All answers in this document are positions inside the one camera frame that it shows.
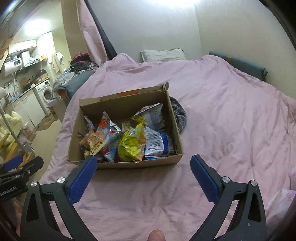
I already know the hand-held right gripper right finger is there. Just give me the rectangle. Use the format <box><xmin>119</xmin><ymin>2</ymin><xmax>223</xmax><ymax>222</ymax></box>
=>
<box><xmin>190</xmin><ymin>155</ymin><xmax>267</xmax><ymax>241</ymax></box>

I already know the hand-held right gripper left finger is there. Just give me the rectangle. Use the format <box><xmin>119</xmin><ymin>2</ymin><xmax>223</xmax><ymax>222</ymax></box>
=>
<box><xmin>20</xmin><ymin>156</ymin><xmax>97</xmax><ymax>241</ymax></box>

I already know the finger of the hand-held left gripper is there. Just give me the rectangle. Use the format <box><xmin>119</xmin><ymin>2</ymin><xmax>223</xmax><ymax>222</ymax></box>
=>
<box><xmin>0</xmin><ymin>155</ymin><xmax>23</xmax><ymax>171</ymax></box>
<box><xmin>0</xmin><ymin>156</ymin><xmax>44</xmax><ymax>183</ymax></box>

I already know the brown cardboard box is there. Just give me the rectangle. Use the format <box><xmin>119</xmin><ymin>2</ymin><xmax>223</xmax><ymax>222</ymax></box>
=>
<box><xmin>68</xmin><ymin>83</ymin><xmax>184</xmax><ymax>170</ymax></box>

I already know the orange brown snack packet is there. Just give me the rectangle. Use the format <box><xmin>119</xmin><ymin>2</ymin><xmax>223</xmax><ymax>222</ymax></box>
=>
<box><xmin>79</xmin><ymin>130</ymin><xmax>107</xmax><ymax>158</ymax></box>

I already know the white red-striped snack packet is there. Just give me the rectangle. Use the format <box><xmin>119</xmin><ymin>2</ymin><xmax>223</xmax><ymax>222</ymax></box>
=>
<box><xmin>95</xmin><ymin>112</ymin><xmax>122</xmax><ymax>163</ymax></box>

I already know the small white snack packet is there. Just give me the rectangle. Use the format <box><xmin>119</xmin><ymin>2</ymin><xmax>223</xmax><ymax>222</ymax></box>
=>
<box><xmin>84</xmin><ymin>115</ymin><xmax>95</xmax><ymax>133</ymax></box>

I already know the yellow snack packet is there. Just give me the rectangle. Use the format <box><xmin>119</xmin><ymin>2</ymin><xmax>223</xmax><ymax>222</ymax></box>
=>
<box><xmin>118</xmin><ymin>120</ymin><xmax>147</xmax><ymax>162</ymax></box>

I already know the blue white snack packet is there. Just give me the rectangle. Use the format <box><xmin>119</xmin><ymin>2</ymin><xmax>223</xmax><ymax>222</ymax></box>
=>
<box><xmin>143</xmin><ymin>126</ymin><xmax>176</xmax><ymax>160</ymax></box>

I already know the beige biscuit packet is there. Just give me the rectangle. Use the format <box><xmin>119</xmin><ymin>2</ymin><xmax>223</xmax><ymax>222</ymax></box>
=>
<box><xmin>121</xmin><ymin>120</ymin><xmax>133</xmax><ymax>132</ymax></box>

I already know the white ring-print snack packet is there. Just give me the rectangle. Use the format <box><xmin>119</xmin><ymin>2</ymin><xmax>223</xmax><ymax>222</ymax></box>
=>
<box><xmin>131</xmin><ymin>103</ymin><xmax>166</xmax><ymax>130</ymax></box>

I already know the person's right hand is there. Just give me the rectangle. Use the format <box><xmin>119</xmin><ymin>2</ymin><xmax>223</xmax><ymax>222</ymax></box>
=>
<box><xmin>148</xmin><ymin>229</ymin><xmax>166</xmax><ymax>241</ymax></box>

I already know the wooden railing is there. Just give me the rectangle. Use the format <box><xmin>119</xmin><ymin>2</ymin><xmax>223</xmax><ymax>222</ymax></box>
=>
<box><xmin>0</xmin><ymin>141</ymin><xmax>35</xmax><ymax>160</ymax></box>

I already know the pale yellow duvet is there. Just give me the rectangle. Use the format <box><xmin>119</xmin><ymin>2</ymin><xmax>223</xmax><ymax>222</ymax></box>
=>
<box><xmin>0</xmin><ymin>111</ymin><xmax>23</xmax><ymax>153</ymax></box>

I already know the brown floor rug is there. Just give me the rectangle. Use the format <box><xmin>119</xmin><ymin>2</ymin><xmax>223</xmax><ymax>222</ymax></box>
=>
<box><xmin>35</xmin><ymin>115</ymin><xmax>59</xmax><ymax>131</ymax></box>

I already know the white base cabinet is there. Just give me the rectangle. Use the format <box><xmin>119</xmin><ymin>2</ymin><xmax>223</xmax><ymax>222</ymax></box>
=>
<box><xmin>11</xmin><ymin>91</ymin><xmax>45</xmax><ymax>128</ymax></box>

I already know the pink blanket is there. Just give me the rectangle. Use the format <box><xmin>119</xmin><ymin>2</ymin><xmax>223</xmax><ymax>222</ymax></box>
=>
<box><xmin>39</xmin><ymin>53</ymin><xmax>296</xmax><ymax>241</ymax></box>

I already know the grey striped cloth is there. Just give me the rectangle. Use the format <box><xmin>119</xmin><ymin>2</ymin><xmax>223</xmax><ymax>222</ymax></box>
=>
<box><xmin>170</xmin><ymin>96</ymin><xmax>187</xmax><ymax>134</ymax></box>

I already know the white washing machine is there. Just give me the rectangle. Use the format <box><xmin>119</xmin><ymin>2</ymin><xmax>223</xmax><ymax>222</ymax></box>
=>
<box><xmin>32</xmin><ymin>80</ymin><xmax>52</xmax><ymax>116</ymax></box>

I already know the pink patterned pillow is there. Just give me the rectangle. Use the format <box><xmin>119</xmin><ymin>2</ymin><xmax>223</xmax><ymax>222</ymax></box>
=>
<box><xmin>265</xmin><ymin>167</ymin><xmax>296</xmax><ymax>223</ymax></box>

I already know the white water heater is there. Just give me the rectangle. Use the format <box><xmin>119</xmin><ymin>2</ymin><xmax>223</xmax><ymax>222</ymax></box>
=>
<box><xmin>2</xmin><ymin>58</ymin><xmax>22</xmax><ymax>77</ymax></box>

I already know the hanging white towel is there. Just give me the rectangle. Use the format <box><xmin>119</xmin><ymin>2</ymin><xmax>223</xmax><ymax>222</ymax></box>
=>
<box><xmin>51</xmin><ymin>52</ymin><xmax>65</xmax><ymax>75</ymax></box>

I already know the pile of clothes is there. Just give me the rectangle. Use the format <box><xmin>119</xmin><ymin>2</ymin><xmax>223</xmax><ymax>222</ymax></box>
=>
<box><xmin>68</xmin><ymin>52</ymin><xmax>99</xmax><ymax>72</ymax></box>

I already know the teal headboard cushion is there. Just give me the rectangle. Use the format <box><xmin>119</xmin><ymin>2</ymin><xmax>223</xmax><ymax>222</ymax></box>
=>
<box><xmin>208</xmin><ymin>51</ymin><xmax>268</xmax><ymax>82</ymax></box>

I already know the grey pillow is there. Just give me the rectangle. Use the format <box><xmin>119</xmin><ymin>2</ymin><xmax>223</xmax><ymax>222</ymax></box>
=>
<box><xmin>141</xmin><ymin>48</ymin><xmax>186</xmax><ymax>62</ymax></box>

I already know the hanging pink cloth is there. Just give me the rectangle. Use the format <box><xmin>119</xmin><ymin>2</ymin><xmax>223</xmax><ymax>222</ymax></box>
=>
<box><xmin>76</xmin><ymin>0</ymin><xmax>108</xmax><ymax>66</ymax></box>

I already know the white wall cabinet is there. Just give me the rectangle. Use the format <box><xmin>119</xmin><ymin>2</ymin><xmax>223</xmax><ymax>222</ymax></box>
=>
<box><xmin>9</xmin><ymin>40</ymin><xmax>37</xmax><ymax>54</ymax></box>

